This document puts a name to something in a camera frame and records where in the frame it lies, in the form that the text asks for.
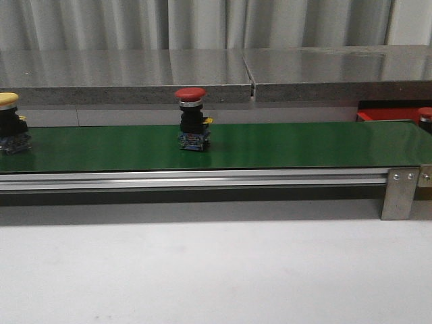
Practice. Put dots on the aluminium conveyor side rail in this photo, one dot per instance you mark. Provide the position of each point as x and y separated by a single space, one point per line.
229 178

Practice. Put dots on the steel conveyor end bracket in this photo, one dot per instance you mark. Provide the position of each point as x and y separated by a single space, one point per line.
425 176

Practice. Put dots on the right grey stone slab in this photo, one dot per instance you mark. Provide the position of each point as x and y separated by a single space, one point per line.
375 73

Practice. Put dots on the red mushroom push button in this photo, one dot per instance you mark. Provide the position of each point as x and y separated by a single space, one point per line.
425 119

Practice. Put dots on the red plastic tray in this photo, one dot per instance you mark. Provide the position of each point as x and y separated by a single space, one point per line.
391 110

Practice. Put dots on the grey stone slab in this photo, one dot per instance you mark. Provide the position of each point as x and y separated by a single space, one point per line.
375 73
96 77

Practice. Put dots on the left grey stone slab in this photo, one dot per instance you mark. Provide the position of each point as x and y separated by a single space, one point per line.
96 77

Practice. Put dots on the steel conveyor support bracket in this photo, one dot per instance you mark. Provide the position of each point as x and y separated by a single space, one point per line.
399 194

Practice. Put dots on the grey pleated curtain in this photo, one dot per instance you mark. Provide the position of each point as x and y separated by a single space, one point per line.
119 25

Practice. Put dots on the green conveyor belt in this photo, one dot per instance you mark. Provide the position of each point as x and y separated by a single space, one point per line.
232 146

